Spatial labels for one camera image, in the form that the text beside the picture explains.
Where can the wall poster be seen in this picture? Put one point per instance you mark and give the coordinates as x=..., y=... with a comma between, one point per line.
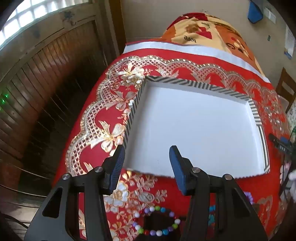
x=289, y=42

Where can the striped-rim white tray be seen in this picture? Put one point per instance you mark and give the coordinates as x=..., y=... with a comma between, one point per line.
x=196, y=127

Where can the wooden chair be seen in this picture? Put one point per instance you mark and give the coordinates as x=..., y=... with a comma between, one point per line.
x=285, y=83

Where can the printed orange blanket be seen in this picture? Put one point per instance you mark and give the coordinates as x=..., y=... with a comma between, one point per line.
x=222, y=34

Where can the white wall switch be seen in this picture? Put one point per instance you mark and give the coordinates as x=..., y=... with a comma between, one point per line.
x=270, y=15

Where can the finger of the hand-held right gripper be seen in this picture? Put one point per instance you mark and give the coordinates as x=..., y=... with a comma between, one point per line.
x=276, y=141

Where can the red gold-embroidered tablecloth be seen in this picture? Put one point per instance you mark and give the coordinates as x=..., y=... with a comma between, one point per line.
x=97, y=143

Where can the wooden slatted door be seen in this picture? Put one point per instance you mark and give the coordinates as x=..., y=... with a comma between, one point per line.
x=46, y=81

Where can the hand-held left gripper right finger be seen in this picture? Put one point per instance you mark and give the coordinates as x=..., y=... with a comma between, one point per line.
x=177, y=166

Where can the floral white cloth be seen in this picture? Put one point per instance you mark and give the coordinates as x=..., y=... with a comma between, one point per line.
x=283, y=102

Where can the window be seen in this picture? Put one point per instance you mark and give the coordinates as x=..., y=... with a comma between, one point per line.
x=30, y=16

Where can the blue wall-hung object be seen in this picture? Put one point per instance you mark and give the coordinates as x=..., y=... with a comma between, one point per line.
x=254, y=11

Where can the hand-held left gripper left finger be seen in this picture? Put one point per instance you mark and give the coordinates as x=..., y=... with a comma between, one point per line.
x=116, y=166

